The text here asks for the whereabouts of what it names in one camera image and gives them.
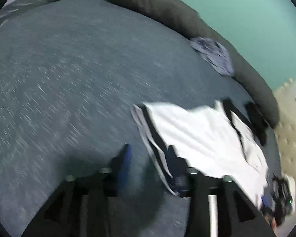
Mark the bed with blue patterned sheet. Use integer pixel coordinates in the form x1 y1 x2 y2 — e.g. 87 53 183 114
0 0 282 237

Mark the crumpled blue-purple garment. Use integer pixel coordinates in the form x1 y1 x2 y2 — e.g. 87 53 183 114
190 37 235 77

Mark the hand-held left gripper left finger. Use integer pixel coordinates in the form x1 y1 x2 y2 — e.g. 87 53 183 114
21 143 133 237

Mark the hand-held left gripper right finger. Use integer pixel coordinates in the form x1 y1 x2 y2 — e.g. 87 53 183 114
166 144 277 237

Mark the crumpled black garment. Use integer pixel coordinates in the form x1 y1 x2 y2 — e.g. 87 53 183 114
245 102 269 146

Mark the dark grey duvet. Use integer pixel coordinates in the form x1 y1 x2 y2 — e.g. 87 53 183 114
106 0 280 129

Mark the white shirt with black trim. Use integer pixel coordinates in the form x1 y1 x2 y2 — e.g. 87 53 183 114
131 99 269 206

